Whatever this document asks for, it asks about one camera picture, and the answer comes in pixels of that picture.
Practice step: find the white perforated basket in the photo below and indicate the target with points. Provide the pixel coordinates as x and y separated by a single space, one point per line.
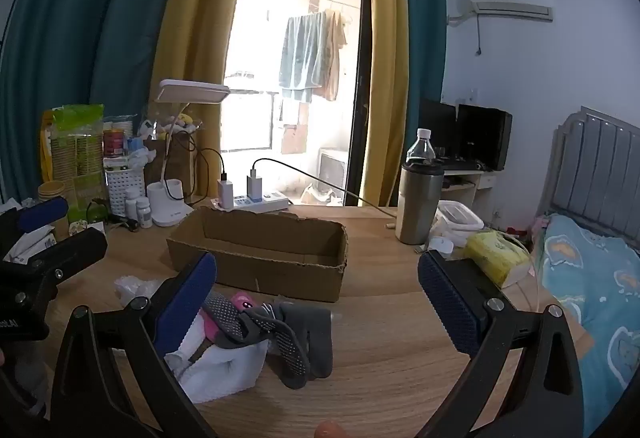
117 190

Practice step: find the white waffle towel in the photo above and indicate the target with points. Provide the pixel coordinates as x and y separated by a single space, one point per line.
220 368

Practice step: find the brown paper bag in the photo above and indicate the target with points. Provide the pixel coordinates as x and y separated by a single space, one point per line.
177 162

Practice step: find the white air conditioner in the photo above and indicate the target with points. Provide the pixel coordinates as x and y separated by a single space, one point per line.
505 0

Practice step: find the white pill bottle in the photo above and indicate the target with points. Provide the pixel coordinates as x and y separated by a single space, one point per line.
131 204
144 214

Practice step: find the clear plastic bag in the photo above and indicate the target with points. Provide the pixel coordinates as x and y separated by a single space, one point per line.
135 288

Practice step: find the yellow package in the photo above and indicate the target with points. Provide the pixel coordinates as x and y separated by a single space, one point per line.
46 147

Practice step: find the brown cardboard box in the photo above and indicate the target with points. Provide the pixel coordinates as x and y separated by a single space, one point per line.
260 268

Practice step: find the brown paper cup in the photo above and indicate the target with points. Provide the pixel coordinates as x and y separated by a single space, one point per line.
50 190

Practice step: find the small black device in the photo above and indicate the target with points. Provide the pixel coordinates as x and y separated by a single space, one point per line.
122 222

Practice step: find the white power strip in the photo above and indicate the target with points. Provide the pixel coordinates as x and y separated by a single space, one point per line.
270 204

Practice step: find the white charger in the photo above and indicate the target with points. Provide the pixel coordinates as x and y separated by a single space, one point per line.
253 188
225 193

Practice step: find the black monitor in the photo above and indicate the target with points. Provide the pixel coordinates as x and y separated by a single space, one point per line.
482 135
437 127

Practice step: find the green snack package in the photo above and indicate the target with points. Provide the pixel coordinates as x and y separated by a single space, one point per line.
80 152

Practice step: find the pink plush toy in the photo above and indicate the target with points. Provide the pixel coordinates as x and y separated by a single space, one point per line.
243 302

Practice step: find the hanging teal towel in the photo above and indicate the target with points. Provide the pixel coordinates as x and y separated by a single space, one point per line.
300 52

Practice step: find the blue printed blanket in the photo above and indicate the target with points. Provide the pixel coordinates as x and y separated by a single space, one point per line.
590 278

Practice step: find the yellow curtain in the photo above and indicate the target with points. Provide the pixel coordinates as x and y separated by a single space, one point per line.
387 67
200 17

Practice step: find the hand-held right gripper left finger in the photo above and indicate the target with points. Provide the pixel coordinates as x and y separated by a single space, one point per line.
186 300

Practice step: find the cream computer desk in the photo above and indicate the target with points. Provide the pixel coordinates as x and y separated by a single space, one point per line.
482 198

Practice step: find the grey padded headboard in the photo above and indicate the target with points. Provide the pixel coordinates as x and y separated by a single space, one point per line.
595 167

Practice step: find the person's right hand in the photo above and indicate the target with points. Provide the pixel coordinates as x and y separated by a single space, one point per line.
330 430

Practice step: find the teal curtain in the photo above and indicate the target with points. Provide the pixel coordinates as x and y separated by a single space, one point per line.
75 42
425 42

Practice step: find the steel tumbler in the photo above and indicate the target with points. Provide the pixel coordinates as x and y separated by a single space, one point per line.
417 208

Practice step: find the grey dotted sock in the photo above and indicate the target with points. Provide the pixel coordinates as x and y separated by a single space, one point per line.
225 318
315 343

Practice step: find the white desk lamp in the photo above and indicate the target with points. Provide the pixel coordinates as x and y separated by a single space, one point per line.
172 205

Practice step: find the yellow tissue pack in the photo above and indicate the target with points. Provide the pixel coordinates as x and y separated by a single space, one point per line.
492 253

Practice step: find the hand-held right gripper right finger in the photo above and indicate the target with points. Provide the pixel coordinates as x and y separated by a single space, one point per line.
450 309

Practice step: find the crumpled white paper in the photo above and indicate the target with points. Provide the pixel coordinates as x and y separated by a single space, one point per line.
32 243

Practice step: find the white balcony appliance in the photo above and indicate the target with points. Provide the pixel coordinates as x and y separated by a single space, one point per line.
332 167

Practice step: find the clear water bottle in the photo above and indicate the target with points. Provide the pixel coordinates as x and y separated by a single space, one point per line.
419 147

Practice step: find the hanging beige garment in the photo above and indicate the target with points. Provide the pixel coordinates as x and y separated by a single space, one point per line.
334 57

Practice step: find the black door frame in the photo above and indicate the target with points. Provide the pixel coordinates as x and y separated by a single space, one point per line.
362 67

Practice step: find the white mouse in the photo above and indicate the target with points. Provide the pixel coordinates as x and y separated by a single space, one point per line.
442 245

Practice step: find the white lidded container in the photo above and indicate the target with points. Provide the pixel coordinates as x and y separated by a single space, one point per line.
457 213

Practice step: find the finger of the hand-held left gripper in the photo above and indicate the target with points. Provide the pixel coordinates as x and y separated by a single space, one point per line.
70 246
42 213

